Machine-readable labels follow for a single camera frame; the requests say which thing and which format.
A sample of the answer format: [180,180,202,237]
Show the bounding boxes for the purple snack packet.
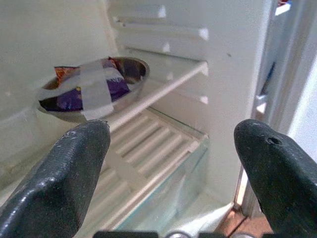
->
[41,57,131,112]

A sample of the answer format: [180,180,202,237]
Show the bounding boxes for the silver refrigerator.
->
[0,0,317,238]

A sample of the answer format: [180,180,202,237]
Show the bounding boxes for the white ribbed crisper cover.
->
[81,109,209,233]

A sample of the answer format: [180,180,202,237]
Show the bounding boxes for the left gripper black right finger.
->
[233,119,317,238]

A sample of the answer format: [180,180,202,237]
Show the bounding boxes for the stainless steel bowl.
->
[36,56,151,124]

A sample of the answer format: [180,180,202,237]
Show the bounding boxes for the glass fridge shelf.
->
[106,47,209,134]

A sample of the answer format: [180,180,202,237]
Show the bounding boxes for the grey tape strip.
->
[78,59,115,120]
[38,67,124,100]

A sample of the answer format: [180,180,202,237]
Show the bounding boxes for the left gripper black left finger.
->
[0,119,111,238]

